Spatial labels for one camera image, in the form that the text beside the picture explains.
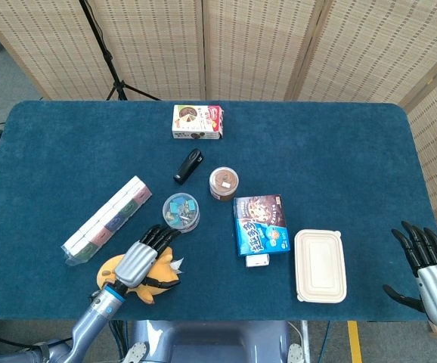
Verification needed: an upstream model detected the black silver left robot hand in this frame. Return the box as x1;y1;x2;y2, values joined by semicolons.
113;224;182;291

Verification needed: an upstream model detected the yellow plush duck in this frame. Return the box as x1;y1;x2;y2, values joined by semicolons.
96;245;184;306

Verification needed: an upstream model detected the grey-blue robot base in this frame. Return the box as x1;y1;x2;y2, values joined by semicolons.
131;320;291;363

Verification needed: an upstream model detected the wrapped pack of tissue packets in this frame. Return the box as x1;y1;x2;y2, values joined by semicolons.
60;175;153;267

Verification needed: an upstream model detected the clear tub of binder clips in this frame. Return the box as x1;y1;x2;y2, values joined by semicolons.
162;192;201;234

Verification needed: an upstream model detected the white perforated foot pad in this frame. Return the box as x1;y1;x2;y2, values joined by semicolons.
287;343;305;363
122;341;150;363

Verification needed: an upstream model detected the black stapler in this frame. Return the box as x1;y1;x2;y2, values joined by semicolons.
172;147;204;186

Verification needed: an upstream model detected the brown chocolate spread jar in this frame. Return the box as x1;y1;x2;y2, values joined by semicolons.
208;166;240;202

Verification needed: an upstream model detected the small white box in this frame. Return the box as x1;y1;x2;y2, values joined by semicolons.
245;253;271;268

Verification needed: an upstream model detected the beige lidded lunch container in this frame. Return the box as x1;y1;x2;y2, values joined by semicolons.
293;228;348;304

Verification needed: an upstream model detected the blue chocolate cookie box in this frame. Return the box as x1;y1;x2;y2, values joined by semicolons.
233;194;292;258

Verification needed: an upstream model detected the white cake snack box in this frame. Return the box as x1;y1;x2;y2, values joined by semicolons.
171;104;225;140

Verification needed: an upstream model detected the dark blue table cloth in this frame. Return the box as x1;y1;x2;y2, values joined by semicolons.
0;100;437;322

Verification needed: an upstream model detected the black tripod stand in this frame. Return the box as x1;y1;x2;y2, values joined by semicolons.
78;0;162;102

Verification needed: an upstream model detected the bamboo folding screen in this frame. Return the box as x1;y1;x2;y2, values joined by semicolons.
0;0;437;262

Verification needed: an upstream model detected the black cable bundle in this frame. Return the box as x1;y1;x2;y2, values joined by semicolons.
108;320;129;358

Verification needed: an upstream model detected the blue cable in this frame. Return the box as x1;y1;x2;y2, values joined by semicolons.
318;321;332;363

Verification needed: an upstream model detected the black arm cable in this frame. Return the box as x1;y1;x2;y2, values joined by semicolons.
0;335;73;351

